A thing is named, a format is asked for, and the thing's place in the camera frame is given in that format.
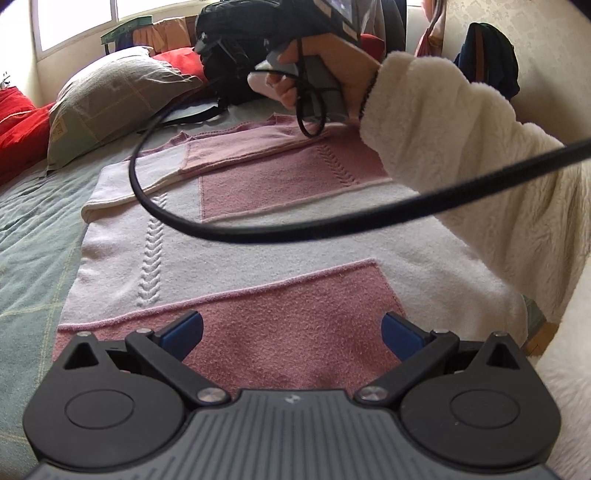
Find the person's right forearm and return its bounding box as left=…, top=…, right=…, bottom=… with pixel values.
left=359, top=51, right=591, bottom=324

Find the window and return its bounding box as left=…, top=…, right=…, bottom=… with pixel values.
left=30, top=0, right=204, bottom=61

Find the red pillow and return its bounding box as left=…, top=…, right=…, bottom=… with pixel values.
left=0, top=88, right=57, bottom=185

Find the brown hanging garment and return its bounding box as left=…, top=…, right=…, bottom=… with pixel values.
left=367, top=0, right=408, bottom=52

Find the dark jacket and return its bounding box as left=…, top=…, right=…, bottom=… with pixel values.
left=455, top=22, right=522, bottom=100

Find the grey-green pillow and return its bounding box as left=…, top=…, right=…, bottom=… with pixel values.
left=46, top=46, right=204, bottom=174

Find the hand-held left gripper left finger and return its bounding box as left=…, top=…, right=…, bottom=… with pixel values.
left=59, top=310, right=230, bottom=407

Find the red blanket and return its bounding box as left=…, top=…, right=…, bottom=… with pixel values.
left=152, top=33, right=387, bottom=83

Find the orange curtain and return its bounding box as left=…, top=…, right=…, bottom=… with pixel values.
left=416, top=0, right=448, bottom=58

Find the wooden chair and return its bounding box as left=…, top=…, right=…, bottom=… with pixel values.
left=475, top=24, right=491, bottom=71

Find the white fleece robe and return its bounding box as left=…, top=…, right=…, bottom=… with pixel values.
left=538, top=258, right=591, bottom=480

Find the pink and white sweater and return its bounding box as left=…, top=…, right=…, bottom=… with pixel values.
left=53, top=114, right=529, bottom=393

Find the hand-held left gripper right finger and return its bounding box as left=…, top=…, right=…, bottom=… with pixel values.
left=355, top=311, right=528, bottom=409

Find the person's right hand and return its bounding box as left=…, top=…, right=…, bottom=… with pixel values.
left=265, top=33, right=382, bottom=128

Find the black backpack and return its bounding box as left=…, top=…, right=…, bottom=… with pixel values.
left=194, top=0, right=303, bottom=108

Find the black wrist strap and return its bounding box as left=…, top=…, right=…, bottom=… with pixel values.
left=294, top=39, right=334, bottom=138

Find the black cable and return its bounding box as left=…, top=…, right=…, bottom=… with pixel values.
left=128, top=39, right=591, bottom=244

